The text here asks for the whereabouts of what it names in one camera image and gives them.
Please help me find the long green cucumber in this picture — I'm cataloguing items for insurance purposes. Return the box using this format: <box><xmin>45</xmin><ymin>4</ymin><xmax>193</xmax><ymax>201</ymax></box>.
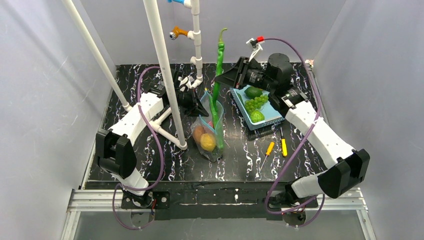
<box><xmin>209</xmin><ymin>27</ymin><xmax>227</xmax><ymax>150</ymax></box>

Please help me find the clear zip top bag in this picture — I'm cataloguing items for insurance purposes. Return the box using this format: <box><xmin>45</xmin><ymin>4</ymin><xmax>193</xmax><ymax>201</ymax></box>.
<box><xmin>190</xmin><ymin>91</ymin><xmax>225</xmax><ymax>163</ymax></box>

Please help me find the yellow lemon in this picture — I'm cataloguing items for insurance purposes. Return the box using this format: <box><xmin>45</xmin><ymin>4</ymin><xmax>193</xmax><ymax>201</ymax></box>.
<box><xmin>199</xmin><ymin>133</ymin><xmax>216</xmax><ymax>152</ymax></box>

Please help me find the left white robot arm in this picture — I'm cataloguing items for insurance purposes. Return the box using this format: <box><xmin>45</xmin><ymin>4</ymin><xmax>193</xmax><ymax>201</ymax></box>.
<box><xmin>94</xmin><ymin>70</ymin><xmax>209</xmax><ymax>196</ymax></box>

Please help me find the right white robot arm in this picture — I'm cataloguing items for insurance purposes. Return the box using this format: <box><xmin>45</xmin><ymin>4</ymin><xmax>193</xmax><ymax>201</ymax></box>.
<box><xmin>215</xmin><ymin>53</ymin><xmax>370</xmax><ymax>200</ymax></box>

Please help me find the green grape bunch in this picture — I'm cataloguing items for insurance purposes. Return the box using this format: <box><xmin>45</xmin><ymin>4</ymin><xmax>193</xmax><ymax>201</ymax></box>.
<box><xmin>244</xmin><ymin>94</ymin><xmax>269</xmax><ymax>113</ymax></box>

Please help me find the light blue plastic basket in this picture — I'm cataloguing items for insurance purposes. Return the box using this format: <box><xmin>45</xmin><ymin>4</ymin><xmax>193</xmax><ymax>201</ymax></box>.
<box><xmin>230</xmin><ymin>85</ymin><xmax>284</xmax><ymax>130</ymax></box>

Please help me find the light green vegetable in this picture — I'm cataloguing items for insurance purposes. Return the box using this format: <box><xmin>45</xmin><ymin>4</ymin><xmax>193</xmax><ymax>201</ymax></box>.
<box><xmin>249</xmin><ymin>110</ymin><xmax>265</xmax><ymax>123</ymax></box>

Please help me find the orange webcam on pipe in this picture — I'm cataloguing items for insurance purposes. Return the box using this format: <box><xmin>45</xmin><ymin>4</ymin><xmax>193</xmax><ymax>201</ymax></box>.
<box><xmin>169</xmin><ymin>26</ymin><xmax>189</xmax><ymax>40</ymax></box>

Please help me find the blue clip on pipe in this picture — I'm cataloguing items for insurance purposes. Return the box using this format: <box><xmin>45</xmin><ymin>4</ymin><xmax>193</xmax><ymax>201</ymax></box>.
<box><xmin>167</xmin><ymin>0</ymin><xmax>185</xmax><ymax>4</ymax></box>

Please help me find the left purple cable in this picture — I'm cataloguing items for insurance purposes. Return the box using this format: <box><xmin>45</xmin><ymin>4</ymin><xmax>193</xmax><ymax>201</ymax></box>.
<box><xmin>111</xmin><ymin>66</ymin><xmax>166</xmax><ymax>231</ymax></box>

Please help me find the white PVC pipe frame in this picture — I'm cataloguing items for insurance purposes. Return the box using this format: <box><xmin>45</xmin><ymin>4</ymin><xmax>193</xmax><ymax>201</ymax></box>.
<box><xmin>63</xmin><ymin>0</ymin><xmax>203</xmax><ymax>145</ymax></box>

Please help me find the orange handled screwdriver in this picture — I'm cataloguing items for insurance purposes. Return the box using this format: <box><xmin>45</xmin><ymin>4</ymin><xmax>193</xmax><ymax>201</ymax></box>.
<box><xmin>258</xmin><ymin>142</ymin><xmax>275</xmax><ymax>173</ymax></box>

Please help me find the yellow handled screwdriver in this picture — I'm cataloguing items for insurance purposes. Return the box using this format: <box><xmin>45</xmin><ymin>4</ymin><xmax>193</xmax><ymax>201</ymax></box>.
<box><xmin>280</xmin><ymin>127</ymin><xmax>288</xmax><ymax>157</ymax></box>

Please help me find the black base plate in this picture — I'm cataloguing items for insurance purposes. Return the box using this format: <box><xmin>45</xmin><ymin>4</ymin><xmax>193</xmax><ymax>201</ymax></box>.
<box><xmin>119</xmin><ymin>180</ymin><xmax>319</xmax><ymax>221</ymax></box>

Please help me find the aluminium rail frame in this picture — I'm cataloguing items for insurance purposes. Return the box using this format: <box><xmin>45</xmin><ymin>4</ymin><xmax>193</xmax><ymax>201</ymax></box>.
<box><xmin>61</xmin><ymin>186</ymin><xmax>376</xmax><ymax>240</ymax></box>

